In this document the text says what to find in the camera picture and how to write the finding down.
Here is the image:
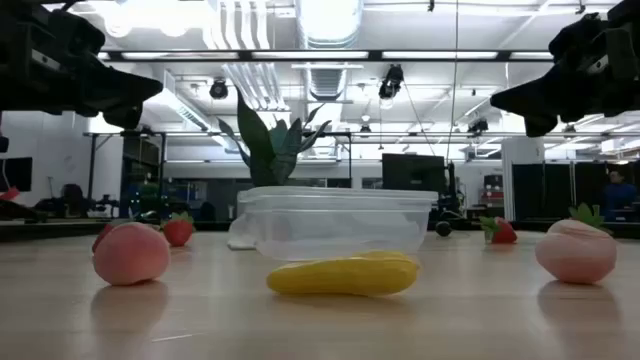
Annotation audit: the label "person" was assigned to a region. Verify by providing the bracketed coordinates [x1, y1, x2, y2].
[602, 169, 640, 221]

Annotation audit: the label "white column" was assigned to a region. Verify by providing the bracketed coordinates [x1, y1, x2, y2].
[501, 137, 546, 221]

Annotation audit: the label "green snake plant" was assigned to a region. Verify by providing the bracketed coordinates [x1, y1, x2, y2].
[217, 89, 332, 188]

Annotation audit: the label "silver round air duct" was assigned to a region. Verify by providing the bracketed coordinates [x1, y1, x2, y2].
[294, 0, 365, 49]

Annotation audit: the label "small black monitor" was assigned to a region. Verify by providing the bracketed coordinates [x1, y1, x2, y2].
[0, 156, 34, 193]

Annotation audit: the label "pink toy peach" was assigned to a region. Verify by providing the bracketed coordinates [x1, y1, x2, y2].
[92, 222, 172, 287]
[534, 218, 618, 285]

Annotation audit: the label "black partition panels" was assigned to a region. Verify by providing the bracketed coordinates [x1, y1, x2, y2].
[512, 160, 640, 221]

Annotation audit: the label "black background robot arms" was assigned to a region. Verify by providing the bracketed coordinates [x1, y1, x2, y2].
[34, 183, 121, 219]

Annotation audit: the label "red toy strawberry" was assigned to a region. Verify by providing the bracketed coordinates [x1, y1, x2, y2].
[91, 217, 134, 254]
[568, 202, 614, 236]
[162, 210, 195, 248]
[478, 215, 519, 246]

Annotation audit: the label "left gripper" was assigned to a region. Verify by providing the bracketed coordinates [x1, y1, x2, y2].
[0, 0, 165, 130]

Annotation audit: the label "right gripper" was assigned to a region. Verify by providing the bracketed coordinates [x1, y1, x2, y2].
[489, 0, 640, 139]

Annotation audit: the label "black aluminium table frame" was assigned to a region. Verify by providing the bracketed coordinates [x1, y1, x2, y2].
[0, 218, 640, 242]

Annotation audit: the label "clear plastic tupperware container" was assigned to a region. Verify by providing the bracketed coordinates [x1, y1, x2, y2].
[237, 185, 440, 262]

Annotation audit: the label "black overhead frame bar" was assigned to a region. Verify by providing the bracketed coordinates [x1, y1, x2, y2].
[97, 48, 556, 63]

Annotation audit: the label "large black monitor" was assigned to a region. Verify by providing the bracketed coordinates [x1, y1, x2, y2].
[381, 153, 446, 192]

